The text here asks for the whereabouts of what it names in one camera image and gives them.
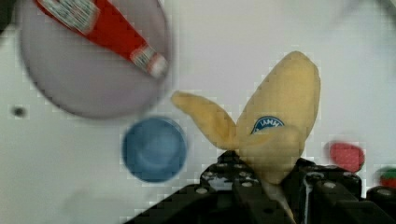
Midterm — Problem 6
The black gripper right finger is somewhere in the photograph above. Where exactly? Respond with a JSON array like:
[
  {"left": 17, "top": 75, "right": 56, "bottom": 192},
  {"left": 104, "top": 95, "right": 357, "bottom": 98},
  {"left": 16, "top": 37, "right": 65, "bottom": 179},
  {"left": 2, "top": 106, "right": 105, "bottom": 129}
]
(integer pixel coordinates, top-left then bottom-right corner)
[{"left": 281, "top": 159, "right": 395, "bottom": 224}]

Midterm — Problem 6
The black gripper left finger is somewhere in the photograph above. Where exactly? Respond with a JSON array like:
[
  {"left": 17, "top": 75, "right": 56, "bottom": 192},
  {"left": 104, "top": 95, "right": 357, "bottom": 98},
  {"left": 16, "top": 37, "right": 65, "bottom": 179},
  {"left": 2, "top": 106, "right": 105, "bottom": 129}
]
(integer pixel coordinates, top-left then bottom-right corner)
[{"left": 124, "top": 151, "right": 295, "bottom": 224}]

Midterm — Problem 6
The yellow plush banana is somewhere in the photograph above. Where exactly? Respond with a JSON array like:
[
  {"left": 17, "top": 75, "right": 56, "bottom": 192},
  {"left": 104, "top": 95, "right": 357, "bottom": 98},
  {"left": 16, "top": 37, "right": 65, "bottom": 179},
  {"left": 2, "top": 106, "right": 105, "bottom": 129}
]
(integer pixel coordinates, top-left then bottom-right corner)
[{"left": 172, "top": 51, "right": 320, "bottom": 185}]

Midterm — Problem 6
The red toy strawberry upper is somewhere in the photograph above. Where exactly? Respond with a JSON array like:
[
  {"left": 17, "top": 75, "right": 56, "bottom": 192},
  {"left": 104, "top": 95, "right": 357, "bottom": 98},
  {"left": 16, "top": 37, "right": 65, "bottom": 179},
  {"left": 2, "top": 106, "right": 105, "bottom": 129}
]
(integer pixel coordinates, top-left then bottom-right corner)
[{"left": 330, "top": 142, "right": 365, "bottom": 173}]

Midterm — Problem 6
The red toy strawberry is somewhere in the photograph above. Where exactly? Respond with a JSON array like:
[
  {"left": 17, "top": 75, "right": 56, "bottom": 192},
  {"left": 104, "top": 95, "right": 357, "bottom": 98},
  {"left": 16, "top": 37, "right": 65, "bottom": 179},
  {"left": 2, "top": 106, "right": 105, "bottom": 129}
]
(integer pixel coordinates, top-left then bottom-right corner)
[
  {"left": 330, "top": 142, "right": 365, "bottom": 173},
  {"left": 379, "top": 168, "right": 396, "bottom": 188}
]

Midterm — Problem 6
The red toy strawberry lower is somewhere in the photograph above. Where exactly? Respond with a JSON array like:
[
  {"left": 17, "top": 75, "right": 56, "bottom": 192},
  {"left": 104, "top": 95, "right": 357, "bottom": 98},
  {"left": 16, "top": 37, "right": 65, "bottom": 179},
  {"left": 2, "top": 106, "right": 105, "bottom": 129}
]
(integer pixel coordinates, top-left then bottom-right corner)
[{"left": 379, "top": 168, "right": 396, "bottom": 188}]

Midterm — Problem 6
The blue cup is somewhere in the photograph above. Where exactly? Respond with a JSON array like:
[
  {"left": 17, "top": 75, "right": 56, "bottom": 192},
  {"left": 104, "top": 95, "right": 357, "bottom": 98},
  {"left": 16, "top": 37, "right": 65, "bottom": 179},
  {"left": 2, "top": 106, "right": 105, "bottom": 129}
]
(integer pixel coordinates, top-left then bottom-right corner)
[{"left": 121, "top": 117, "right": 188, "bottom": 183}]

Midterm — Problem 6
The grey round plate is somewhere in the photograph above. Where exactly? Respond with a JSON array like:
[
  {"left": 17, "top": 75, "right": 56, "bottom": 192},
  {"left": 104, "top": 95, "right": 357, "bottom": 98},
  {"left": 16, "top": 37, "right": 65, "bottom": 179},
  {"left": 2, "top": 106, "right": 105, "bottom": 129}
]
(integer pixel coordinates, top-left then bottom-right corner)
[{"left": 16, "top": 0, "right": 171, "bottom": 119}]

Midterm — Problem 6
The red ketchup bottle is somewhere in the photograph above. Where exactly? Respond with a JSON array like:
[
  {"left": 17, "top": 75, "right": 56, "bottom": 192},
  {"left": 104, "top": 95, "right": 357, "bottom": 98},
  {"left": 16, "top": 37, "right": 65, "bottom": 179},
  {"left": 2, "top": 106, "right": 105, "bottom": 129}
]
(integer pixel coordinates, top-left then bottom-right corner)
[{"left": 34, "top": 0, "right": 168, "bottom": 78}]

